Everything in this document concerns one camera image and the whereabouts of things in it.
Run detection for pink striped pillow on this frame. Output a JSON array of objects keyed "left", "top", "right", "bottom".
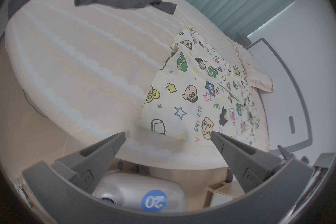
[{"left": 232, "top": 42, "right": 275, "bottom": 93}]

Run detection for bed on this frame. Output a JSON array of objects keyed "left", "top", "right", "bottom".
[{"left": 5, "top": 0, "right": 311, "bottom": 184}]

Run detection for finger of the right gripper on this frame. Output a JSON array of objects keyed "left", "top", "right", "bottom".
[{"left": 277, "top": 145, "right": 295, "bottom": 165}]

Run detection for white printed pyjama top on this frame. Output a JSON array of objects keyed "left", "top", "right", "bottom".
[{"left": 140, "top": 26, "right": 260, "bottom": 146}]

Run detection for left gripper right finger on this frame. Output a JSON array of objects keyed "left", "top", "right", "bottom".
[{"left": 211, "top": 131, "right": 285, "bottom": 195}]

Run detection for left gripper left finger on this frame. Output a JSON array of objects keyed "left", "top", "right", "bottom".
[{"left": 52, "top": 132, "right": 127, "bottom": 196}]

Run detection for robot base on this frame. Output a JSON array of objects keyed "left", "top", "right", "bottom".
[{"left": 92, "top": 172, "right": 188, "bottom": 213}]

